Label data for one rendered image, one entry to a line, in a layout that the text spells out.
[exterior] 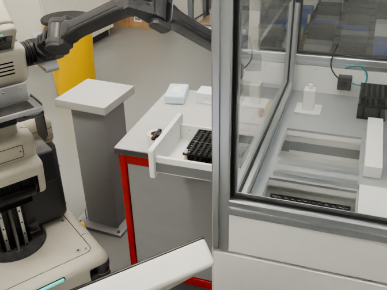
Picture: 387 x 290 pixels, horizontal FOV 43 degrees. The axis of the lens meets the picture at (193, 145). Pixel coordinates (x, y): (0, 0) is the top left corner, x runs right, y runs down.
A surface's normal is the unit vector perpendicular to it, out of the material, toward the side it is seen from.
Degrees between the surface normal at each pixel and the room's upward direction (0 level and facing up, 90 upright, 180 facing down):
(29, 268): 0
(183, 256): 40
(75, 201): 0
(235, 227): 90
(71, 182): 0
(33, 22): 90
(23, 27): 90
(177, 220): 90
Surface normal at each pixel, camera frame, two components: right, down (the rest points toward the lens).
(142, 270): 0.31, -0.40
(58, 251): -0.02, -0.87
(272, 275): -0.32, 0.48
